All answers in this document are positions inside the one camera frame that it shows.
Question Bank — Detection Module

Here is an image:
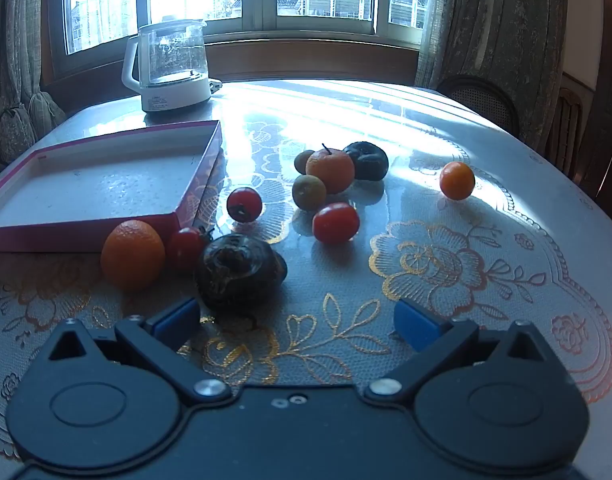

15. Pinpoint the dark wooden chair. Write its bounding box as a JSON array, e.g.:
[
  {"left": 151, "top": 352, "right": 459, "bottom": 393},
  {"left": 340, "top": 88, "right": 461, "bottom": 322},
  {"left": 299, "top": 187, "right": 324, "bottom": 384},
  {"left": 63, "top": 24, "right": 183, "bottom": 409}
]
[{"left": 543, "top": 72, "right": 612, "bottom": 201}]

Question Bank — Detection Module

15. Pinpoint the red cherry tomato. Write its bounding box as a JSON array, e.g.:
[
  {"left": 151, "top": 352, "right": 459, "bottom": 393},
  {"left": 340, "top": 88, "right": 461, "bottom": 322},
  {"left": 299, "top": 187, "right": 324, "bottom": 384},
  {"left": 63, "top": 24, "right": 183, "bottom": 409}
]
[
  {"left": 313, "top": 202, "right": 361, "bottom": 245},
  {"left": 227, "top": 187, "right": 263, "bottom": 222}
]

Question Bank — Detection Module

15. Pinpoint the orange tangerine with stem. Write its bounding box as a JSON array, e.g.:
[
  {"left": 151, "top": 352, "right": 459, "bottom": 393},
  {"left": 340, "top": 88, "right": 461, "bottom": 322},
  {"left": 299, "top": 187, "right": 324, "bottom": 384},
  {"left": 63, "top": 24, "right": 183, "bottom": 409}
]
[{"left": 306, "top": 143, "right": 355, "bottom": 195}]

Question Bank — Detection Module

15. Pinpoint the cherry tomato with green calyx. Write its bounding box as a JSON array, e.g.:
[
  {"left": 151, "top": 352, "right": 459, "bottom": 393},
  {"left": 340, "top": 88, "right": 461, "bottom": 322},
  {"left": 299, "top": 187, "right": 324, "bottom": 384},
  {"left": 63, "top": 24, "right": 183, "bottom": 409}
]
[{"left": 166, "top": 226, "right": 211, "bottom": 272}]

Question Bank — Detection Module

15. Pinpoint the white glass electric kettle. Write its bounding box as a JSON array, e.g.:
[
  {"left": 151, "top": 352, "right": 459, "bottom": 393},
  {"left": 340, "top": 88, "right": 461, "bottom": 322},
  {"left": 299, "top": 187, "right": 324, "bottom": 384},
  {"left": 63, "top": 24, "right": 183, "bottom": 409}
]
[{"left": 122, "top": 19, "right": 213, "bottom": 113}]

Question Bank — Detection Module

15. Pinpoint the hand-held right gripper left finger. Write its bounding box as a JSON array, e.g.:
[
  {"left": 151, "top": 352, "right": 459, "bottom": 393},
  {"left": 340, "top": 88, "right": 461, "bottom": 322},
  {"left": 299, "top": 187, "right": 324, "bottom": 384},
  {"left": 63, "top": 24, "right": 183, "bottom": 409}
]
[{"left": 48, "top": 297, "right": 233, "bottom": 407}]

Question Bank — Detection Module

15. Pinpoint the gold floral lace tablecloth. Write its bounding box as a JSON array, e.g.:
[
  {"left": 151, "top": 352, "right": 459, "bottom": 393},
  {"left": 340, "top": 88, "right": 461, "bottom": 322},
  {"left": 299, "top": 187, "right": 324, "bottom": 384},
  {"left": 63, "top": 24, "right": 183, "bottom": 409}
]
[{"left": 0, "top": 80, "right": 612, "bottom": 461}]

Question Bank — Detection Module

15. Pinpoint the dark cane-back chair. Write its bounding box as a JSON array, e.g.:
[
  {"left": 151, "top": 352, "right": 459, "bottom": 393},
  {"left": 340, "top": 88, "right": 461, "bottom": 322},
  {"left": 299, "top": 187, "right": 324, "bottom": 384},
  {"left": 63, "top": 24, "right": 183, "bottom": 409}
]
[{"left": 436, "top": 76, "right": 519, "bottom": 138}]

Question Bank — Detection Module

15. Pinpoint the pink shallow cardboard box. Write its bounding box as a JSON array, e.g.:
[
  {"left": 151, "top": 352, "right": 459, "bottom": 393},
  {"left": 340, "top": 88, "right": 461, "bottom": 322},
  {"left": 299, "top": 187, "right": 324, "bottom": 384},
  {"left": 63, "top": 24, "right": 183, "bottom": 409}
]
[{"left": 0, "top": 120, "right": 224, "bottom": 253}]

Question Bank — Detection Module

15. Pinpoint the grey patterned curtain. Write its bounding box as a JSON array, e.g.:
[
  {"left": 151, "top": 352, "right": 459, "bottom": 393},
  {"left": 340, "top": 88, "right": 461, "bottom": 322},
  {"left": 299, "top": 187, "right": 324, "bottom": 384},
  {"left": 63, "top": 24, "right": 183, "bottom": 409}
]
[
  {"left": 416, "top": 0, "right": 569, "bottom": 151},
  {"left": 0, "top": 0, "right": 66, "bottom": 161}
]

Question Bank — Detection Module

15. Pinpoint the large orange tangerine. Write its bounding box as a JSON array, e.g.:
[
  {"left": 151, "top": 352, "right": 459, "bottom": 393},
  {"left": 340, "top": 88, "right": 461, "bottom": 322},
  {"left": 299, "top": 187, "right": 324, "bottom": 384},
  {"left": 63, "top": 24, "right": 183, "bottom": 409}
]
[{"left": 100, "top": 220, "right": 165, "bottom": 292}]

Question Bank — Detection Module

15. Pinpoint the larger green-brown round fruit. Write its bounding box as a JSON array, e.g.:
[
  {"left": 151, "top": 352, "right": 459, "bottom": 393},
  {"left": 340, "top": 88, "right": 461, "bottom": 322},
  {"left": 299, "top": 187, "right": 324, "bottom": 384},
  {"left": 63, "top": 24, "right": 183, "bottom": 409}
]
[{"left": 292, "top": 174, "right": 327, "bottom": 211}]

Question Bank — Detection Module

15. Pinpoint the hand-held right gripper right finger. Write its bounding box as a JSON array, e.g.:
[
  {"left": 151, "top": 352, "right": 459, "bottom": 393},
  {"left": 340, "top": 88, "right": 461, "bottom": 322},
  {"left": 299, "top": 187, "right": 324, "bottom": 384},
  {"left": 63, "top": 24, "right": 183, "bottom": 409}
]
[{"left": 363, "top": 299, "right": 562, "bottom": 406}]

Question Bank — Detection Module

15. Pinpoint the large framed window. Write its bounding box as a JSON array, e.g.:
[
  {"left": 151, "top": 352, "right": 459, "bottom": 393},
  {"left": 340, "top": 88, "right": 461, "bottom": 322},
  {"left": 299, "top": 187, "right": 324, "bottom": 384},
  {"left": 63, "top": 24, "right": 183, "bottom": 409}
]
[{"left": 46, "top": 0, "right": 437, "bottom": 81}]

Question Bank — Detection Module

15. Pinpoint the wrinkled dark brown fruit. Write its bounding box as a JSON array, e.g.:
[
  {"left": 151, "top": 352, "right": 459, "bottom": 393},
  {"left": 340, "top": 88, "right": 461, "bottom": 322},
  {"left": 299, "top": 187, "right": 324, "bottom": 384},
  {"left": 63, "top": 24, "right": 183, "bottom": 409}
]
[{"left": 195, "top": 234, "right": 288, "bottom": 311}]

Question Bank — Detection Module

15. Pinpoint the small smooth orange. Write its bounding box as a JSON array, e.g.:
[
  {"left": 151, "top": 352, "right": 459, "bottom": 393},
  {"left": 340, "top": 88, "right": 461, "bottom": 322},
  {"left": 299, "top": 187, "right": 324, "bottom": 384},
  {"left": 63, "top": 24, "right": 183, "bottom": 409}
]
[{"left": 440, "top": 161, "right": 476, "bottom": 201}]

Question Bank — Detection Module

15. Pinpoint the dark purple plum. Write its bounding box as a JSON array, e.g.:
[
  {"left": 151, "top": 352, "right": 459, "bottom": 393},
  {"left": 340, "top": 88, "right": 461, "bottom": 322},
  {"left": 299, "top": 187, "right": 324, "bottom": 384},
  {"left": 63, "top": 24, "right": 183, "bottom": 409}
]
[{"left": 343, "top": 141, "right": 389, "bottom": 181}]

